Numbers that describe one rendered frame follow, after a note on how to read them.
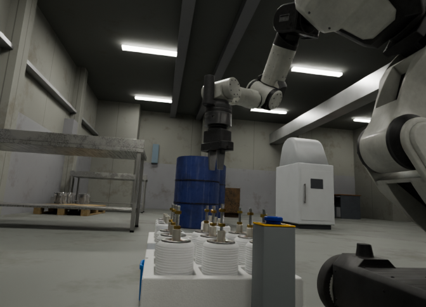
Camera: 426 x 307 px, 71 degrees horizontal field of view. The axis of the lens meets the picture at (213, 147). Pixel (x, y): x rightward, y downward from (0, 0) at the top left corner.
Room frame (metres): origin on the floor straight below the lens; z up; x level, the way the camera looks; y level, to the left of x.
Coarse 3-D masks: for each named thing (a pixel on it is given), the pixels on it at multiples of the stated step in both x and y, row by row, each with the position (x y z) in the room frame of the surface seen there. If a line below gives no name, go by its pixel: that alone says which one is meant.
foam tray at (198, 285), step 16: (144, 272) 0.76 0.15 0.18; (240, 272) 0.81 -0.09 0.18; (144, 288) 0.71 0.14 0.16; (160, 288) 0.72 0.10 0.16; (176, 288) 0.72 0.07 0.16; (192, 288) 0.73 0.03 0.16; (208, 288) 0.74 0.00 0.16; (224, 288) 0.74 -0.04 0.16; (240, 288) 0.75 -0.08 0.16; (144, 304) 0.71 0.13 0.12; (160, 304) 0.72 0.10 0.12; (176, 304) 0.72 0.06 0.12; (192, 304) 0.73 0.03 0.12; (208, 304) 0.74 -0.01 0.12; (224, 304) 0.74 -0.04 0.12; (240, 304) 0.75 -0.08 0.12
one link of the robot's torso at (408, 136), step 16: (416, 128) 0.69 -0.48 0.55; (416, 144) 0.69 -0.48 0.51; (416, 160) 0.70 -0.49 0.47; (384, 176) 0.88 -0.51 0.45; (400, 176) 0.80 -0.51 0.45; (416, 176) 0.74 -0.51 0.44; (384, 192) 0.87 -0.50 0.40; (400, 192) 0.84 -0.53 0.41; (416, 192) 0.82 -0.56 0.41; (400, 208) 0.85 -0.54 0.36; (416, 208) 0.85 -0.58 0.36; (416, 224) 0.85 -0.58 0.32
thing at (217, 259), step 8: (208, 248) 0.79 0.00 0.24; (216, 248) 0.77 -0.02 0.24; (224, 248) 0.77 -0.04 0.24; (232, 248) 0.78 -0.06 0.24; (208, 256) 0.78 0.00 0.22; (216, 256) 0.77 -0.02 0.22; (224, 256) 0.77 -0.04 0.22; (232, 256) 0.78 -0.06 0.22; (208, 264) 0.78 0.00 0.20; (216, 264) 0.77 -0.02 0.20; (224, 264) 0.77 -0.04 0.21; (232, 264) 0.78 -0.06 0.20; (208, 272) 0.78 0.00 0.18; (216, 272) 0.77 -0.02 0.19; (224, 272) 0.77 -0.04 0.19; (232, 272) 0.78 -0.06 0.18
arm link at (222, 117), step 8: (208, 112) 0.91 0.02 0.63; (216, 112) 0.89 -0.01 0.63; (224, 112) 0.89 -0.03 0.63; (208, 120) 0.90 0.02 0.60; (216, 120) 0.89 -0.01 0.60; (224, 120) 0.90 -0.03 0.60; (208, 128) 0.96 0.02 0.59; (216, 128) 0.90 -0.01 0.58; (224, 128) 0.91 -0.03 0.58; (208, 136) 0.93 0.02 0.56; (216, 136) 0.90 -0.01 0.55; (224, 136) 0.90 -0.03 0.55; (208, 144) 0.92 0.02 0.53; (216, 144) 0.90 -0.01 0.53; (224, 144) 0.88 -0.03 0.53; (232, 144) 0.90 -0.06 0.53
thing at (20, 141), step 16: (0, 144) 3.07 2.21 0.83; (16, 144) 3.02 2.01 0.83; (32, 144) 2.98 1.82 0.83; (48, 144) 3.00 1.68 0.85; (64, 144) 3.02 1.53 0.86; (80, 144) 3.05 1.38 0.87; (96, 144) 3.07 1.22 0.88; (112, 144) 3.10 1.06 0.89; (128, 144) 3.13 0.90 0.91; (144, 144) 3.15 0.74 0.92; (64, 208) 3.09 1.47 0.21; (80, 208) 3.12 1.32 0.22; (96, 208) 3.14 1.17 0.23; (112, 208) 3.30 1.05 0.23; (128, 208) 3.52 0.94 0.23
